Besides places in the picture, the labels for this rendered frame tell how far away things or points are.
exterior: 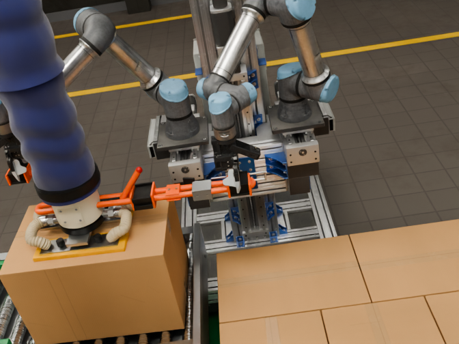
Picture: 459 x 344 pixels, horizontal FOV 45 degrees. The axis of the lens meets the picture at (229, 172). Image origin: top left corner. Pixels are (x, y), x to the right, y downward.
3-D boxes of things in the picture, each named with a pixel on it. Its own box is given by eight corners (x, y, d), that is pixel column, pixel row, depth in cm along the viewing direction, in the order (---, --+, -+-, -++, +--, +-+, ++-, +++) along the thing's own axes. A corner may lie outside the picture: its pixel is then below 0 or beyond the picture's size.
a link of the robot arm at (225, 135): (234, 118, 186) (235, 130, 179) (236, 130, 189) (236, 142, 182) (212, 121, 186) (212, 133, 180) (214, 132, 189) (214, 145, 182)
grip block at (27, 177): (9, 185, 223) (4, 175, 220) (15, 173, 230) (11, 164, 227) (29, 183, 222) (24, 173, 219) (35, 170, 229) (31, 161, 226)
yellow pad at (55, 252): (33, 262, 198) (29, 252, 195) (41, 244, 206) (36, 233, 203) (125, 252, 195) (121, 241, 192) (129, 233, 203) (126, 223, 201)
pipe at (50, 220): (31, 251, 197) (26, 239, 194) (49, 208, 218) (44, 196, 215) (123, 240, 195) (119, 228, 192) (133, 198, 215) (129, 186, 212)
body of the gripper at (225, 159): (216, 161, 196) (211, 132, 189) (240, 158, 195) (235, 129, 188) (216, 173, 190) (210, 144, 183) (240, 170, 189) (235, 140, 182)
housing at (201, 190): (193, 202, 197) (191, 192, 194) (194, 190, 202) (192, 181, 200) (212, 199, 196) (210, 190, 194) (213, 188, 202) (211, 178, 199)
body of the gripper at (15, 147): (27, 160, 216) (16, 134, 209) (7, 162, 217) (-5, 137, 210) (33, 149, 222) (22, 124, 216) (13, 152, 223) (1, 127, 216)
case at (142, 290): (36, 346, 217) (-3, 275, 195) (59, 273, 250) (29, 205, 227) (185, 328, 213) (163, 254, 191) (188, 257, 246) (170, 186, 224)
